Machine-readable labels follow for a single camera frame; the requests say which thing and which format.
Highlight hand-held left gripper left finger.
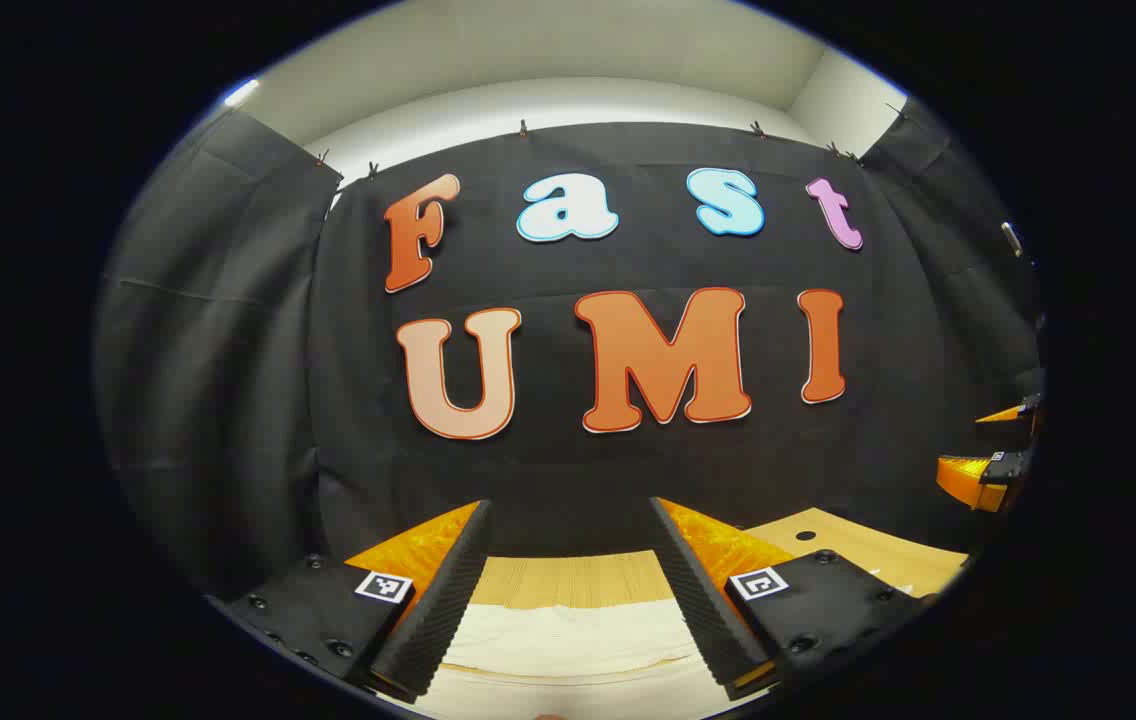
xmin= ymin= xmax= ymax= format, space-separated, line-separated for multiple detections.
xmin=210 ymin=498 xmax=495 ymax=704

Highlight white jeans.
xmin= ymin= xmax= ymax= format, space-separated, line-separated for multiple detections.
xmin=413 ymin=598 xmax=774 ymax=720

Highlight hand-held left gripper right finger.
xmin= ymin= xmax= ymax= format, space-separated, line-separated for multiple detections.
xmin=648 ymin=496 xmax=942 ymax=703

